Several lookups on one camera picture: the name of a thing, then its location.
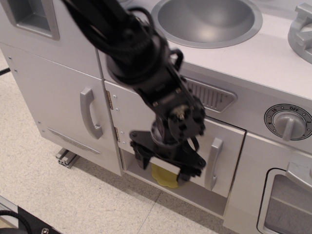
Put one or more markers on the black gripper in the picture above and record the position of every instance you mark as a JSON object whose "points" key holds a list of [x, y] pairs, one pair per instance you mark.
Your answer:
{"points": [[180, 154]]}

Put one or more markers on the grey cabinet door handle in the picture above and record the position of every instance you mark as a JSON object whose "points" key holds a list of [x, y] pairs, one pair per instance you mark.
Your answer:
{"points": [[210, 177]]}

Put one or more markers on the white cabinet door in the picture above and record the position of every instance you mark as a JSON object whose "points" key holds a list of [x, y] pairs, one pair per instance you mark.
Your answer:
{"points": [[129, 113]]}

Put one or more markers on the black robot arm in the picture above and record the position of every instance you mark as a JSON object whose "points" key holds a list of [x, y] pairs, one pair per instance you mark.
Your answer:
{"points": [[138, 56]]}

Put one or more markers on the yellow plastic plate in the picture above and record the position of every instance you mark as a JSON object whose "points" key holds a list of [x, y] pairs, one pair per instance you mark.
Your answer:
{"points": [[164, 177]]}

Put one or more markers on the grey vent grille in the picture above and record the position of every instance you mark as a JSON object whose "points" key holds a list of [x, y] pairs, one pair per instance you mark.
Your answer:
{"points": [[213, 98]]}

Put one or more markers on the silver fridge emblem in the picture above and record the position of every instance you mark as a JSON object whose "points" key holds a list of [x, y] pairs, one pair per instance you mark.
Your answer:
{"points": [[74, 142]]}

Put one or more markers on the aluminium extrusion bar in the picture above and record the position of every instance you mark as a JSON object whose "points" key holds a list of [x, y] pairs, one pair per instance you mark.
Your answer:
{"points": [[66, 158]]}

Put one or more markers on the white oven door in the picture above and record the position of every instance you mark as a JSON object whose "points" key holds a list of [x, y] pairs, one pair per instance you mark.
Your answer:
{"points": [[286, 207]]}

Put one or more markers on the white fridge door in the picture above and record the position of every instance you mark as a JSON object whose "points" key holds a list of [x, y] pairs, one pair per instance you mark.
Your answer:
{"points": [[51, 92]]}

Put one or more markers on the white toy kitchen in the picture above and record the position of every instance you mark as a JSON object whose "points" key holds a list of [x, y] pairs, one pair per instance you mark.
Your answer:
{"points": [[89, 199]]}

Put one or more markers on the grey timer knob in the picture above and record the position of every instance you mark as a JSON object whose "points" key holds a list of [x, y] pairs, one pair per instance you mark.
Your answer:
{"points": [[289, 122]]}

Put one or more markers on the silver sink bowl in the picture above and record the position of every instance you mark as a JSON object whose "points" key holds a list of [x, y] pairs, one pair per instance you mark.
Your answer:
{"points": [[207, 24]]}

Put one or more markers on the grey stove burner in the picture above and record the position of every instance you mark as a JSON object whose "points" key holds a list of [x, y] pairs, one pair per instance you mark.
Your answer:
{"points": [[301, 41]]}

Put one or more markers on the grey ice dispenser recess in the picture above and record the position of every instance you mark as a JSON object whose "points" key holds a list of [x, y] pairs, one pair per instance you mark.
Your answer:
{"points": [[35, 16]]}

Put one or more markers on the grey fridge door handle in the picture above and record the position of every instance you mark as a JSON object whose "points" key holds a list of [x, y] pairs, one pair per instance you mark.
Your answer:
{"points": [[86, 99]]}

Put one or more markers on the grey oven handle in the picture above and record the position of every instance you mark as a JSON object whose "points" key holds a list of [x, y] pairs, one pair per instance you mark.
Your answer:
{"points": [[300, 175]]}

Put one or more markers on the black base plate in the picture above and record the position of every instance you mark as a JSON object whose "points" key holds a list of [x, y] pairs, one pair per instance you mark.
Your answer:
{"points": [[37, 225]]}

